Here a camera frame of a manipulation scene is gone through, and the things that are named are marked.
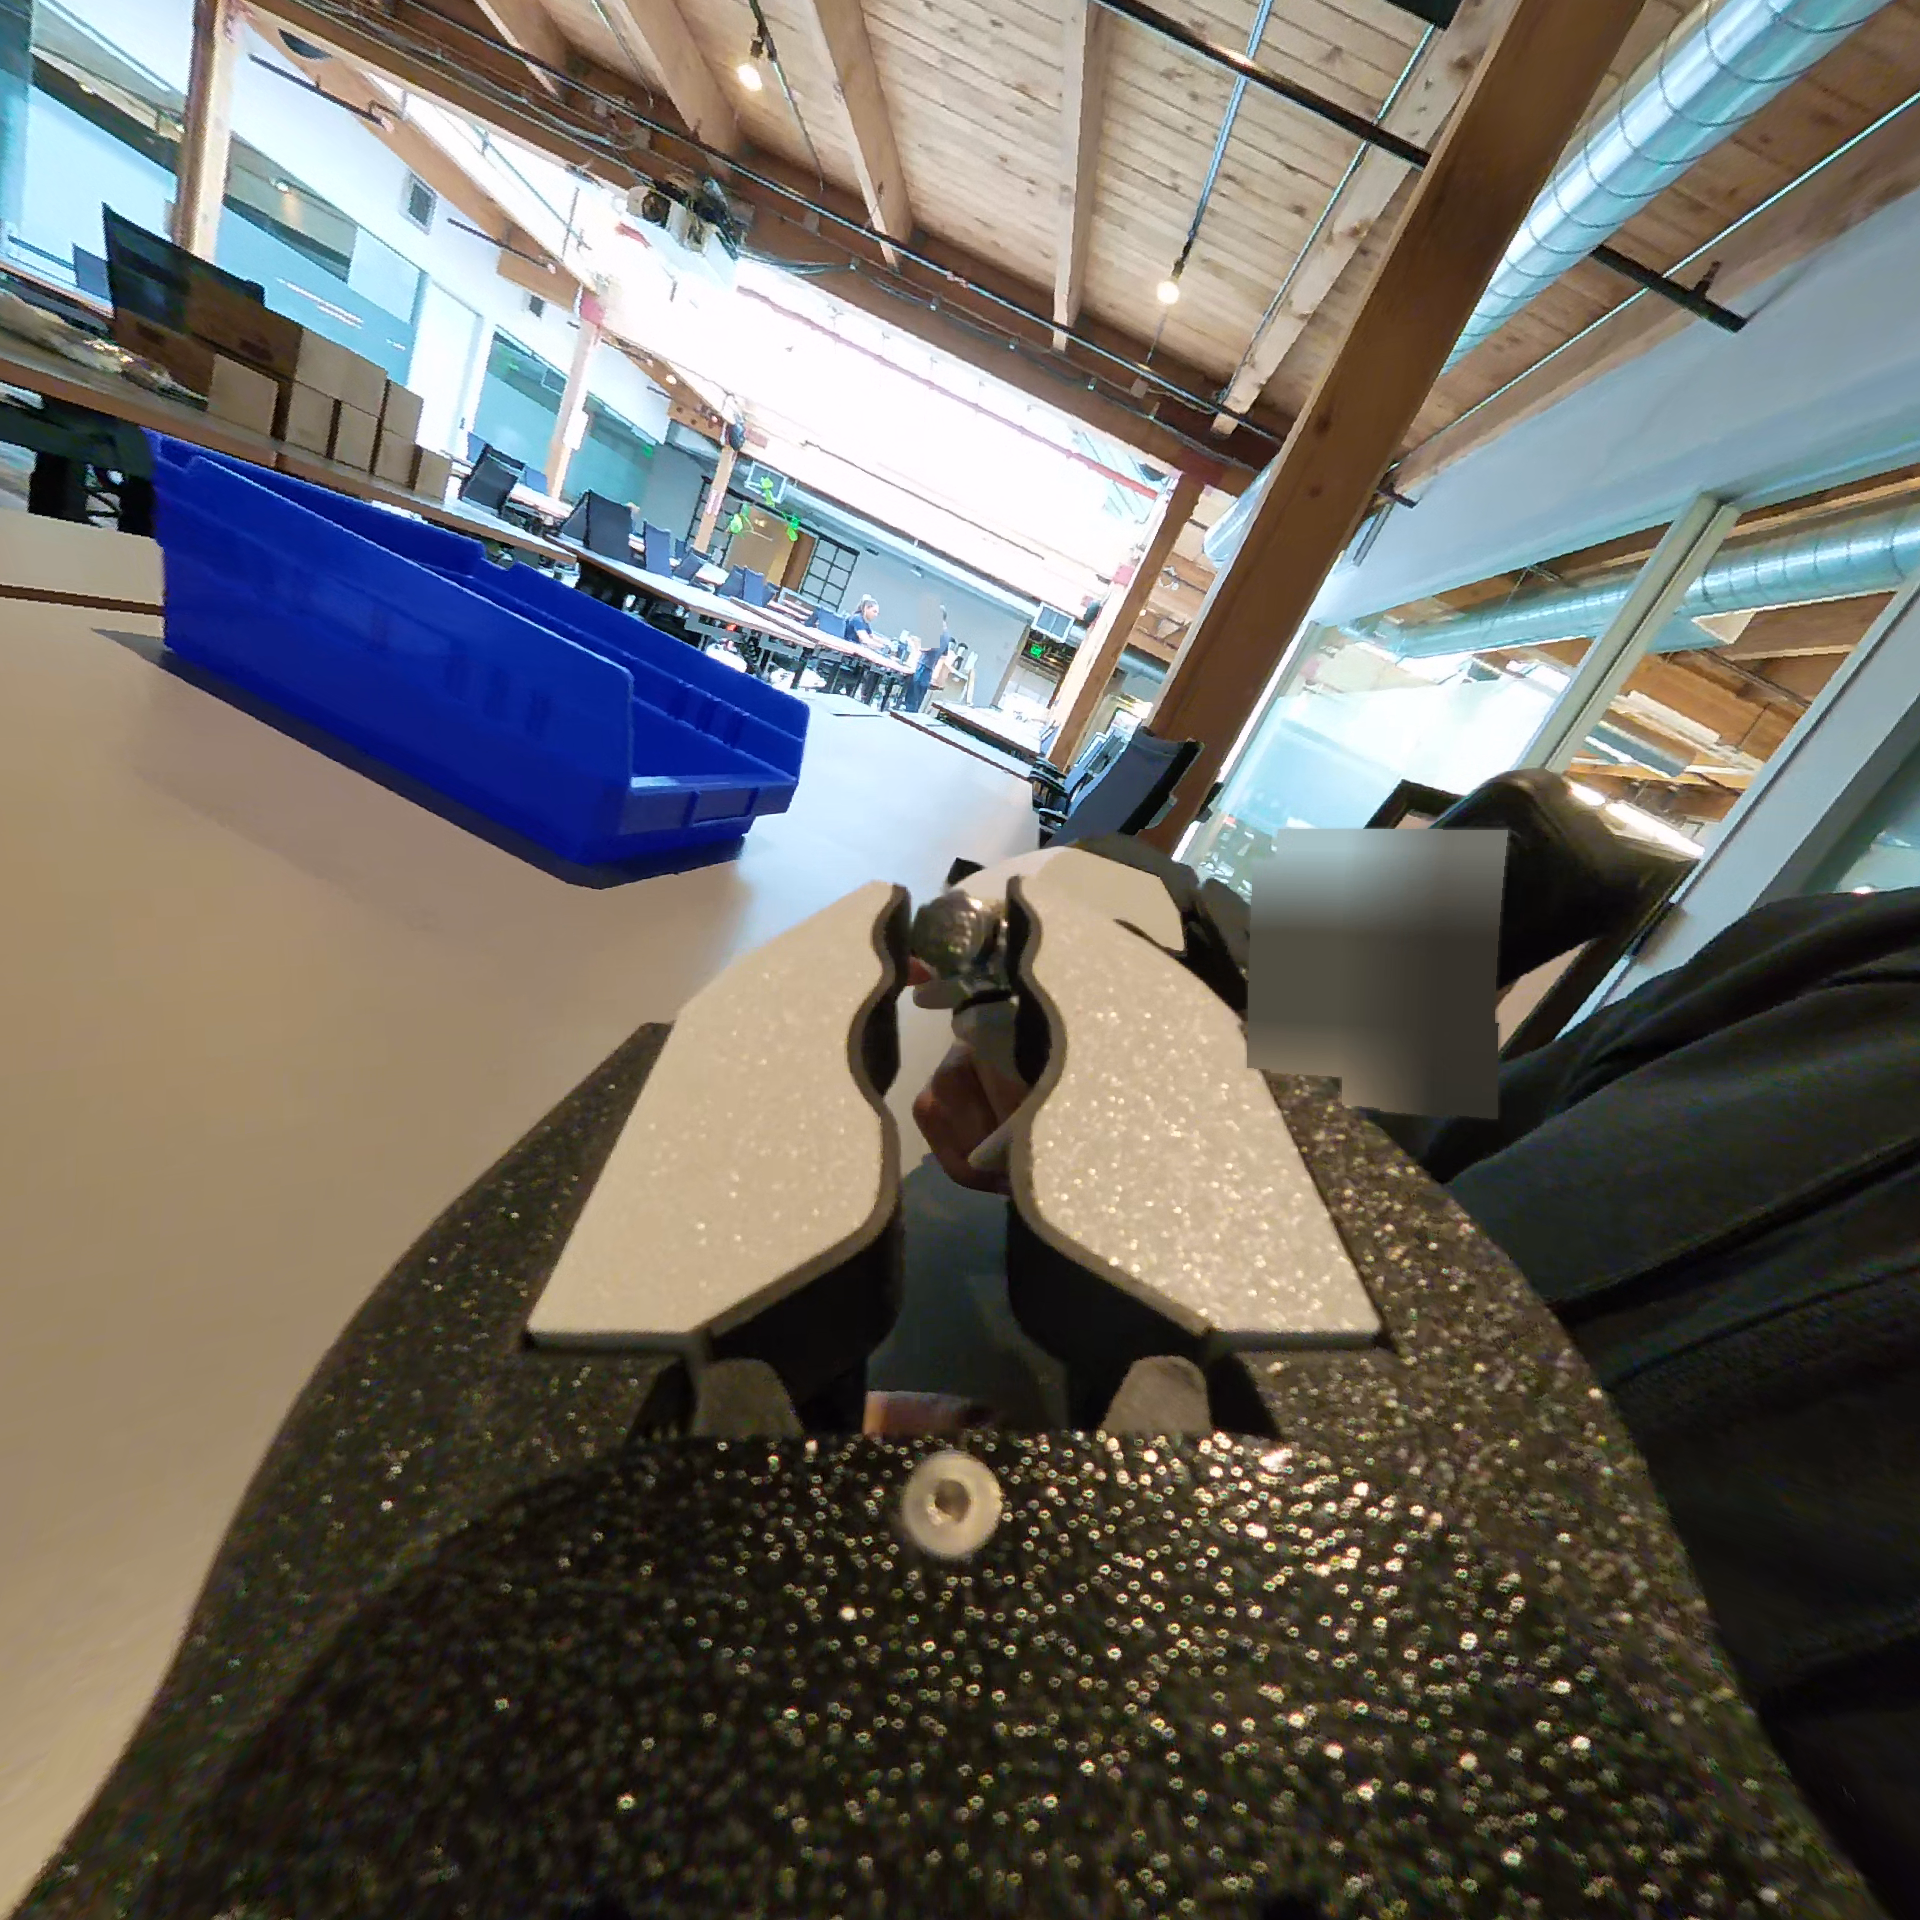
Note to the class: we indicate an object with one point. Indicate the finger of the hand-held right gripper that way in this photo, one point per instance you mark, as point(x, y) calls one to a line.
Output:
point(1125, 902)

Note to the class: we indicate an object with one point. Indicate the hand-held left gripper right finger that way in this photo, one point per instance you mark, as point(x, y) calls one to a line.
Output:
point(1188, 1171)

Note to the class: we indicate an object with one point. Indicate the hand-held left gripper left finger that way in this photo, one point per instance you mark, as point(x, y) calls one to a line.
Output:
point(736, 1154)

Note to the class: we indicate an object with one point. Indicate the steel hex bolt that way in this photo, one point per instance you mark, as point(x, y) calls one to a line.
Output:
point(960, 938)

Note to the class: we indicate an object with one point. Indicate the blue plastic bin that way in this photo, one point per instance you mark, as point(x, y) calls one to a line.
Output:
point(451, 675)

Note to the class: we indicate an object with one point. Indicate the person's right hand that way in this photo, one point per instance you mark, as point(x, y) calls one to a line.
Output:
point(960, 1116)

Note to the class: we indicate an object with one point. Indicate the black office chair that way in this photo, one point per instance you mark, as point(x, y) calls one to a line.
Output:
point(1116, 786)

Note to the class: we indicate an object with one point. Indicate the wooden pillar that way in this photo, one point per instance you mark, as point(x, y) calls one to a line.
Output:
point(1382, 391)

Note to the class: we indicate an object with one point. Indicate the stack of cardboard boxes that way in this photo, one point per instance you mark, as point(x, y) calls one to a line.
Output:
point(301, 391)

